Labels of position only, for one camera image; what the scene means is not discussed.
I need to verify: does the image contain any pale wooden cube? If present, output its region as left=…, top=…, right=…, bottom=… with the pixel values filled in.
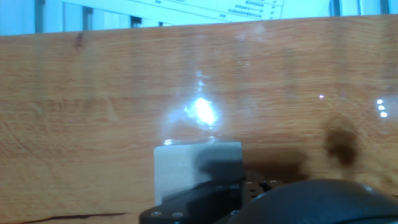
left=153, top=141, right=244, bottom=207

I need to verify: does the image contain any white printed paper sheet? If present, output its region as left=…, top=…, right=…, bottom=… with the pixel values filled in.
left=60, top=0, right=285, bottom=24

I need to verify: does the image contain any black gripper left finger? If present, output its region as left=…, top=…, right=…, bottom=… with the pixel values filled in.
left=139, top=179, right=244, bottom=224

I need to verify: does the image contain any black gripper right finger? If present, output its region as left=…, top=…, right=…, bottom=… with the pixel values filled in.
left=241, top=179, right=284, bottom=207

